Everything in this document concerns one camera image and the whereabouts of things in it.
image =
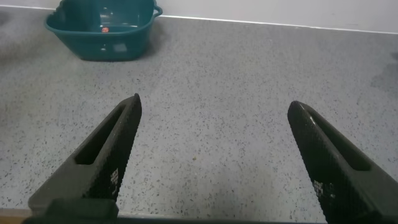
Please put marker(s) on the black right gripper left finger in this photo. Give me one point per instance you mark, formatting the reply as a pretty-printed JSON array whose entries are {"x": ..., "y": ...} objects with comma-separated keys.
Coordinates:
[{"x": 102, "y": 161}]

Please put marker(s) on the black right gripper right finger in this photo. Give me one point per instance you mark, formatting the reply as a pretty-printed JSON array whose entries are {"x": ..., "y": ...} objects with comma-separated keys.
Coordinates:
[{"x": 335, "y": 165}]

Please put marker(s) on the pink and white small pieces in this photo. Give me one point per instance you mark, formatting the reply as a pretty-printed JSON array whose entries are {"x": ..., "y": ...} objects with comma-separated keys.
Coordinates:
[{"x": 105, "y": 30}]

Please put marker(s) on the teal square plastic tray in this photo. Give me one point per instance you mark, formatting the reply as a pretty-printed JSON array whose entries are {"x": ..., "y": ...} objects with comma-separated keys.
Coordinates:
[{"x": 93, "y": 43}]

